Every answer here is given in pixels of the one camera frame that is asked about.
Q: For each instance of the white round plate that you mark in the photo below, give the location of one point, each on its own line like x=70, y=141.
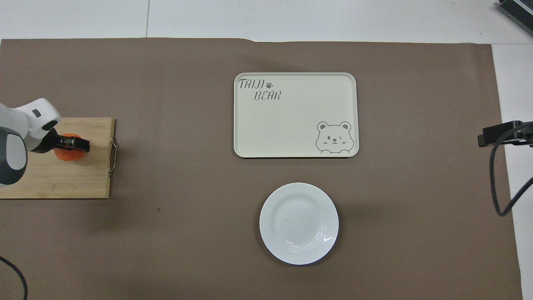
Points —
x=299, y=223

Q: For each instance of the orange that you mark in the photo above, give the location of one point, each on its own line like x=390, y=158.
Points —
x=68, y=154

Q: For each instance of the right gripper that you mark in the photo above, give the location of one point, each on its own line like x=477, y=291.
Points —
x=525, y=134

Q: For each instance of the cream tray with bear print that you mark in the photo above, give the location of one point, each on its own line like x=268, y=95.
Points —
x=291, y=121

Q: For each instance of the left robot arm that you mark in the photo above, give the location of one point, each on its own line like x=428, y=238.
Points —
x=16, y=121

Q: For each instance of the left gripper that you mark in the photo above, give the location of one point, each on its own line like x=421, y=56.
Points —
x=46, y=143

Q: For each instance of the wooden cutting board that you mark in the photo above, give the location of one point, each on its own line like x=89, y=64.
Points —
x=62, y=179

